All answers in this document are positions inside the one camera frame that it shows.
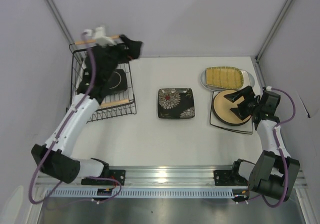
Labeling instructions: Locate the white square plate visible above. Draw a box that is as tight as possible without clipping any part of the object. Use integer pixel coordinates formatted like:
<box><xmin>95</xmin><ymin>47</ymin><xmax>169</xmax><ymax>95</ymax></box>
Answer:
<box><xmin>209</xmin><ymin>91</ymin><xmax>253</xmax><ymax>135</ymax></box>

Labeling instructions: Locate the dark blue round plate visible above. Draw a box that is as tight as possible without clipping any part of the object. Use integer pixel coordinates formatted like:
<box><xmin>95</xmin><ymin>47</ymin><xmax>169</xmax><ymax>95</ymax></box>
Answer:
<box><xmin>211</xmin><ymin>91</ymin><xmax>252</xmax><ymax>127</ymax></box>

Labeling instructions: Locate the woven fan-shaped plate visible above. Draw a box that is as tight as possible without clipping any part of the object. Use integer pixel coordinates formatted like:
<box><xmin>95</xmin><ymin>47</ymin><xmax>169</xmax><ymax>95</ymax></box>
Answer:
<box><xmin>205</xmin><ymin>66</ymin><xmax>244</xmax><ymax>89</ymax></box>

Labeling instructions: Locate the black wire dish rack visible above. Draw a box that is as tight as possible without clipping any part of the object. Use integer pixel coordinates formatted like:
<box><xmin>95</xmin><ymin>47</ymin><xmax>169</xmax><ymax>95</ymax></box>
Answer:
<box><xmin>66</xmin><ymin>43</ymin><xmax>137</xmax><ymax>122</ymax></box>

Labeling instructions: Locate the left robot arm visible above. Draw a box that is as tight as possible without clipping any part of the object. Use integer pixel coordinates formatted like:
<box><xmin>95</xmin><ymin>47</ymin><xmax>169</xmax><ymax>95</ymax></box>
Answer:
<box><xmin>31</xmin><ymin>30</ymin><xmax>144</xmax><ymax>184</ymax></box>

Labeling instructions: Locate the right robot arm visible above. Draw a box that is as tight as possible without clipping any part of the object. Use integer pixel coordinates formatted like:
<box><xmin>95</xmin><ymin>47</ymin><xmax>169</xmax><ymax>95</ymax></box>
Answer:
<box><xmin>223</xmin><ymin>86</ymin><xmax>300</xmax><ymax>208</ymax></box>

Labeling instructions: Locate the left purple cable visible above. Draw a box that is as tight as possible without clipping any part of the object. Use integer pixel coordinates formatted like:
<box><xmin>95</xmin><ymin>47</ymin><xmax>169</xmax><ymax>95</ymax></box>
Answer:
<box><xmin>28</xmin><ymin>29</ymin><xmax>123</xmax><ymax>206</ymax></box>

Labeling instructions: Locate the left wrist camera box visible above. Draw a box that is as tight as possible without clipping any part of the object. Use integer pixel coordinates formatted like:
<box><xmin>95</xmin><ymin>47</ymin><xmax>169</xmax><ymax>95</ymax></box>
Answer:
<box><xmin>84</xmin><ymin>26</ymin><xmax>119</xmax><ymax>46</ymax></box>

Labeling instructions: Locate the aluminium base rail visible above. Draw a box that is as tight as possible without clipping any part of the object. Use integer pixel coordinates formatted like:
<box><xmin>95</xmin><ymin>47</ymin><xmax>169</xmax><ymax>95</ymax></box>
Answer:
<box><xmin>35</xmin><ymin>166</ymin><xmax>308</xmax><ymax>189</ymax></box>

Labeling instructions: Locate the white slotted cable duct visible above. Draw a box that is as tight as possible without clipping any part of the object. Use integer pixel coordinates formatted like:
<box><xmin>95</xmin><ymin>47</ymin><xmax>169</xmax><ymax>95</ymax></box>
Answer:
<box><xmin>51</xmin><ymin>188</ymin><xmax>235</xmax><ymax>199</ymax></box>

